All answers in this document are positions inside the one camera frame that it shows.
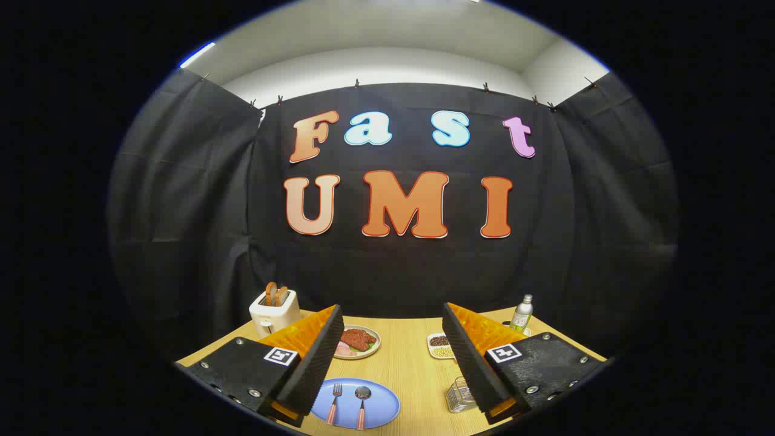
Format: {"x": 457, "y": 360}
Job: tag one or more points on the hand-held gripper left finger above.
{"x": 315, "y": 363}

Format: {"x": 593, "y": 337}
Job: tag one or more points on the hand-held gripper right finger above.
{"x": 469, "y": 363}

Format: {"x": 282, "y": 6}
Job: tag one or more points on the yellow soybeans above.
{"x": 442, "y": 352}

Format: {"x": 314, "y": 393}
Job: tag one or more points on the pink ham slices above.
{"x": 342, "y": 349}

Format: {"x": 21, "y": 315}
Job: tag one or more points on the metal cutlery holder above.
{"x": 460, "y": 396}

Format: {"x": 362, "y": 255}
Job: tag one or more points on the white divided snack tray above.
{"x": 437, "y": 346}

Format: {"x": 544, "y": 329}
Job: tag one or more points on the dark brown beans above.
{"x": 438, "y": 341}

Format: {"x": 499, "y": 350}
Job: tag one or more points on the red-brown meat pieces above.
{"x": 356, "y": 339}

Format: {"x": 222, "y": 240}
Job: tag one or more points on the white oval food plate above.
{"x": 370, "y": 350}

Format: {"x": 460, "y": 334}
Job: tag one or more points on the cream white toaster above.
{"x": 278, "y": 315}

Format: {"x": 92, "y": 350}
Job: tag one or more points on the small white square dish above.
{"x": 527, "y": 331}

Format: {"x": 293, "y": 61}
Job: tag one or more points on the silver bottle green label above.
{"x": 521, "y": 315}

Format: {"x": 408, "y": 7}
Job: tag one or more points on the brown toast slice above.
{"x": 281, "y": 295}
{"x": 270, "y": 293}

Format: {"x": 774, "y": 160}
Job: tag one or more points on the blue round plate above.
{"x": 381, "y": 402}

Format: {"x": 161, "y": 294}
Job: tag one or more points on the black backdrop cloth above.
{"x": 399, "y": 272}

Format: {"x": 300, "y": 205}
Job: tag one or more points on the ceiling light strip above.
{"x": 197, "y": 54}

